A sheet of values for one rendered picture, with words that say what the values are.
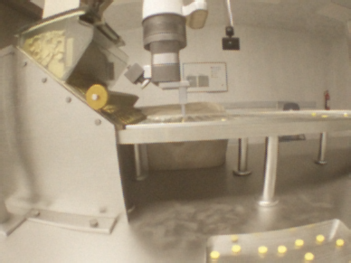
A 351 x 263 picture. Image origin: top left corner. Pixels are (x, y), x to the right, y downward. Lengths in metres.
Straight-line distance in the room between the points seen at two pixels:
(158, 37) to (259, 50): 4.35
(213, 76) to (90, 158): 3.94
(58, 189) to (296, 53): 5.08
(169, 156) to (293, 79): 4.56
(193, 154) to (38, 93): 0.40
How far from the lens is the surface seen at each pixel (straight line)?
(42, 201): 0.40
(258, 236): 0.27
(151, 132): 0.27
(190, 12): 0.33
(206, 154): 0.53
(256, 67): 4.49
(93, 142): 0.29
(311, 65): 5.36
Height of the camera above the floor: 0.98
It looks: 9 degrees down
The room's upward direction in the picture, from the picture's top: 3 degrees counter-clockwise
